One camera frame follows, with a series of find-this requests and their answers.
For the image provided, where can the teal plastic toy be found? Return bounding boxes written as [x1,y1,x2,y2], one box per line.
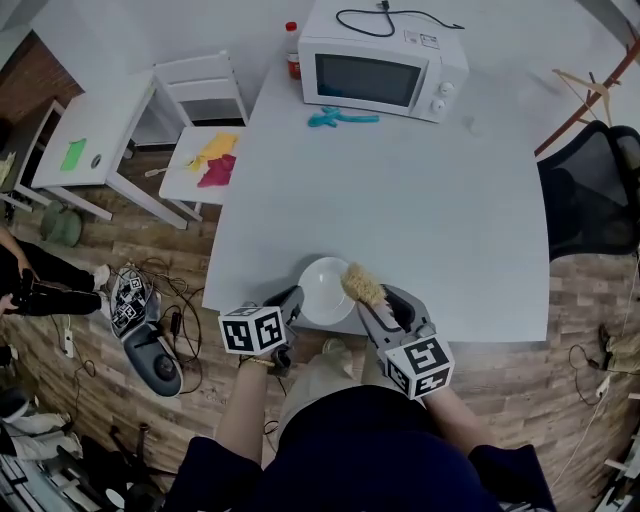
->
[306,106,381,129]

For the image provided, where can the black microwave cable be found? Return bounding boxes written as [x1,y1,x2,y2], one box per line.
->
[335,0,467,39]

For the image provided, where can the small white table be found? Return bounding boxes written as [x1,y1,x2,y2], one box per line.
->
[14,69,189,232]

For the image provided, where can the white plate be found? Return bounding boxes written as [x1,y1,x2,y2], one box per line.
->
[297,256,358,326]

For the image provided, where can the wooden coat rack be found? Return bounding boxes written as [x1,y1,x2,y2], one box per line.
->
[534,29,640,157]

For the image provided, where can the yellow cloth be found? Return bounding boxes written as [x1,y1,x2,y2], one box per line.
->
[189,130,240,173]

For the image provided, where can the beige trousers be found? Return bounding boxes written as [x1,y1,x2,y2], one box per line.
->
[276,338,432,437]

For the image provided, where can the white microwave oven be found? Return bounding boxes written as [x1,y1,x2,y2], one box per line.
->
[297,0,471,124]

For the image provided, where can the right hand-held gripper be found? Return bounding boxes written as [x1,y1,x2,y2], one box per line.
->
[355,283,456,402]

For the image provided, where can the white stool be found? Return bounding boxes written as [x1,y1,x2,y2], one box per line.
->
[158,125,242,222]

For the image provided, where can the white wooden chair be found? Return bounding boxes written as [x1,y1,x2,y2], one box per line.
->
[151,49,250,147]

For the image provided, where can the navy shirt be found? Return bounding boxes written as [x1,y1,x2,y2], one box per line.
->
[164,383,557,512]

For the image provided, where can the person's left forearm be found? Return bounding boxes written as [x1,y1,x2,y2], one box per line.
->
[214,356,267,467]

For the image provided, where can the black floor cable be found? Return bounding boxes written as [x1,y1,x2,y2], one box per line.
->
[143,256,207,397]

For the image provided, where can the open grey equipment case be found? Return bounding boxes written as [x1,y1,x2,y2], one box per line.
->
[110,272,184,399]

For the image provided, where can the green card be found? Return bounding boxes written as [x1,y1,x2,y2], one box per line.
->
[60,138,88,173]

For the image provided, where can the person's right forearm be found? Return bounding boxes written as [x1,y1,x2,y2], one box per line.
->
[423,383,497,457]

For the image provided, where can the black mesh office chair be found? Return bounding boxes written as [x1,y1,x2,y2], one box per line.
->
[536,119,640,264]

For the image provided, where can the tan scrubbing sponge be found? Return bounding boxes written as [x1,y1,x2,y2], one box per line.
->
[340,261,401,332]

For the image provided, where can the white floor cable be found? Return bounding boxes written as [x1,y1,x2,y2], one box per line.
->
[548,279,640,492]

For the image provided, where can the wooden clothes hanger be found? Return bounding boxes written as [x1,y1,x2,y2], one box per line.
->
[551,68,622,127]

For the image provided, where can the red-capped plastic bottle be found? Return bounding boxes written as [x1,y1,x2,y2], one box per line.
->
[284,21,302,82]

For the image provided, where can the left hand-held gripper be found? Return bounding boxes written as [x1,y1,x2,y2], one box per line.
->
[218,284,306,377]

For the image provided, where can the green bag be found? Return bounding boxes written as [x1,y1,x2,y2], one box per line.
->
[39,200,83,248]

